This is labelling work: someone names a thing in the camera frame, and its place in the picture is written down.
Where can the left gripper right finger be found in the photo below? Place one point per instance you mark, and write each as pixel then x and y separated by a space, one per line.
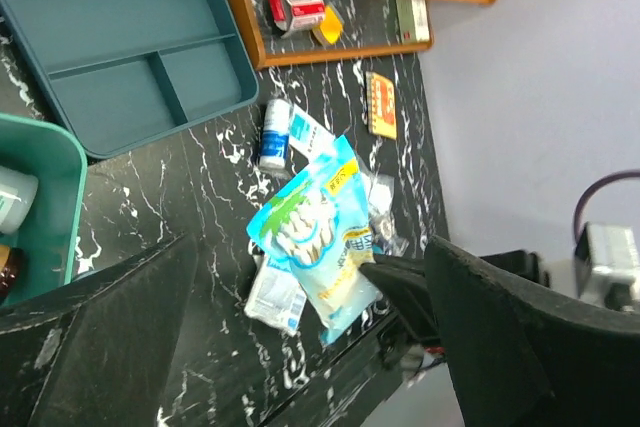
pixel 518 352

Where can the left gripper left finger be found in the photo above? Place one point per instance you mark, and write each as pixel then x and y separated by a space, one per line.
pixel 98 351

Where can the brown medicine bottle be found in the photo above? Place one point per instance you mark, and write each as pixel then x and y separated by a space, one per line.
pixel 12 262

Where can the white green cap bottle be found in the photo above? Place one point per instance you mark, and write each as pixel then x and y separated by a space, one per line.
pixel 15 199

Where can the white blue gauze packet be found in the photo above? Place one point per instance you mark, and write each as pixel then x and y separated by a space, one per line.
pixel 276 299

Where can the blue cotton swab bag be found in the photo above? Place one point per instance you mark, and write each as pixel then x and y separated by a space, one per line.
pixel 318 226

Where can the teal white medicine sachet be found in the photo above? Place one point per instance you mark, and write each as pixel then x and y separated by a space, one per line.
pixel 307 136

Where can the white green medicine box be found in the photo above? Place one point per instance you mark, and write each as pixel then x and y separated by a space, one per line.
pixel 413 21

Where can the red white medicine box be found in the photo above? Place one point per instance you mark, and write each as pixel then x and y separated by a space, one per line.
pixel 291 16

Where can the clear plastic packet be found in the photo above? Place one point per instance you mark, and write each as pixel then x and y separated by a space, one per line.
pixel 379 190

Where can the white blue pill bottle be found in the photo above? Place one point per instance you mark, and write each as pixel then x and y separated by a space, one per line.
pixel 275 134

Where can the orange notepad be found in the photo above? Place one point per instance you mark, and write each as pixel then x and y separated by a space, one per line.
pixel 381 115

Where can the dark teal divider tray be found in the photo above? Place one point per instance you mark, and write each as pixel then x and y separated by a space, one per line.
pixel 119 74

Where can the yellow orange small object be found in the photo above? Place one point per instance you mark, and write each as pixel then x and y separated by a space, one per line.
pixel 329 31

